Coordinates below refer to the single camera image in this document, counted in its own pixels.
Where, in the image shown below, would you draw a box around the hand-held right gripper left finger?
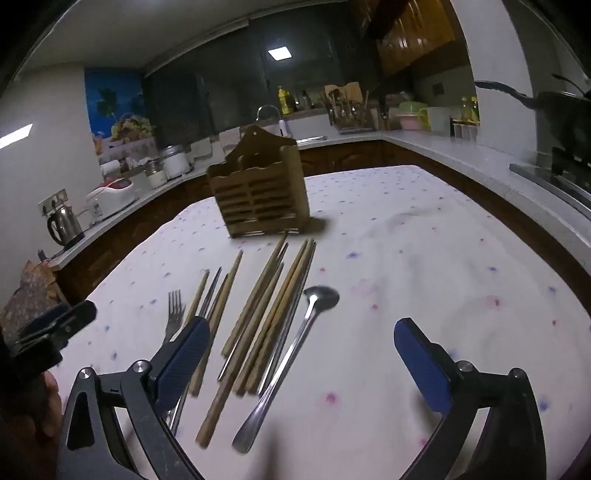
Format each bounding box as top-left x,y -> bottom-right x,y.
55,316 -> 211,480

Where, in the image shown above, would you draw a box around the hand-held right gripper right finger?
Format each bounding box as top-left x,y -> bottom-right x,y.
394,318 -> 548,480

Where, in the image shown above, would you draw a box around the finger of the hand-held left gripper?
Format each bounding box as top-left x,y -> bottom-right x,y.
14,300 -> 98,350

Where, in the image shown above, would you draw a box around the metal fork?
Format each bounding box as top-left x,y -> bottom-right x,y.
161,290 -> 188,437

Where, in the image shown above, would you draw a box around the row of wooden chopsticks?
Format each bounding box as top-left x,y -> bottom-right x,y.
187,233 -> 319,449

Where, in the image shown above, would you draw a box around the metal spoon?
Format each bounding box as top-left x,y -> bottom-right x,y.
231,285 -> 341,455

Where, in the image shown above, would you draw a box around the wooden utensil holder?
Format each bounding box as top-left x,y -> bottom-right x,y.
206,124 -> 309,239

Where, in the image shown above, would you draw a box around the person's left hand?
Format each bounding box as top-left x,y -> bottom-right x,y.
18,369 -> 64,439

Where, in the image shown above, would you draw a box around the brown speckled slab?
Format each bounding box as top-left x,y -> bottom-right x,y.
0,260 -> 62,335

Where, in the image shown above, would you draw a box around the brown base cabinets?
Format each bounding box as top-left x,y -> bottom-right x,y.
55,140 -> 591,324

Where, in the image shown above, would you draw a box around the steel electric kettle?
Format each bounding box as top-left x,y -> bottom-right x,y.
46,203 -> 87,248

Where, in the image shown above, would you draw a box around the white floral tablecloth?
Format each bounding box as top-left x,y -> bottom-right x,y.
69,164 -> 578,480

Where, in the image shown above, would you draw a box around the white rice cooker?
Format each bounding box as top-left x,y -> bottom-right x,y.
85,178 -> 140,223

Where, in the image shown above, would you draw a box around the glass jar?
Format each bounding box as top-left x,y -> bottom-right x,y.
144,159 -> 168,188

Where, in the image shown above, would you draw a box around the white pot with metal lid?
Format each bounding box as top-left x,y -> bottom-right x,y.
159,144 -> 193,181

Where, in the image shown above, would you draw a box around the white kitchen countertop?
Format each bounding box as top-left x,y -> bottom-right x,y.
44,127 -> 591,296

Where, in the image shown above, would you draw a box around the gas stove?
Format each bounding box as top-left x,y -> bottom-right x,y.
509,147 -> 591,209

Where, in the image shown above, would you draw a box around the spice jar set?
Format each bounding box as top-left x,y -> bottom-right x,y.
452,122 -> 481,142

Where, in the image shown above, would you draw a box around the translucent plastic container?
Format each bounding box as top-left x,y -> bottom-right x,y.
427,107 -> 451,138

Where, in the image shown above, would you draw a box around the green lidded container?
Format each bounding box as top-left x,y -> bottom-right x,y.
397,102 -> 430,120

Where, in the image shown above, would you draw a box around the utensil drying rack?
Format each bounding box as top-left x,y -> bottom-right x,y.
327,95 -> 374,136

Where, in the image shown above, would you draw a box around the yellow condiment bottles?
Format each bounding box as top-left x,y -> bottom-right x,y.
460,95 -> 481,125

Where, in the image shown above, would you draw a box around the chrome faucet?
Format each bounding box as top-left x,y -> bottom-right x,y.
256,104 -> 283,131

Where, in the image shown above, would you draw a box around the dark kitchen window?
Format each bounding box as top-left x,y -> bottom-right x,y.
142,16 -> 385,139

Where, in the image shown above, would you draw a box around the yellow oil bottle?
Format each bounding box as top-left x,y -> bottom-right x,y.
277,86 -> 297,116

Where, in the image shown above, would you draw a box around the black wok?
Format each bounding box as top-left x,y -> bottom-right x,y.
474,73 -> 591,155

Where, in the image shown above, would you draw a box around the wooden cutting board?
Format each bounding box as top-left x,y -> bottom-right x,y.
324,82 -> 363,110

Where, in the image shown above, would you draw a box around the wall socket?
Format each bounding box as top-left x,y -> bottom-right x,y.
38,188 -> 68,216

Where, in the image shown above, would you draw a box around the tropical wall poster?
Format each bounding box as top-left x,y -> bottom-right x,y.
84,68 -> 156,160

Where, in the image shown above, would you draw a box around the wooden wall cabinet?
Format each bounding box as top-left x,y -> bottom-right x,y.
349,0 -> 468,78

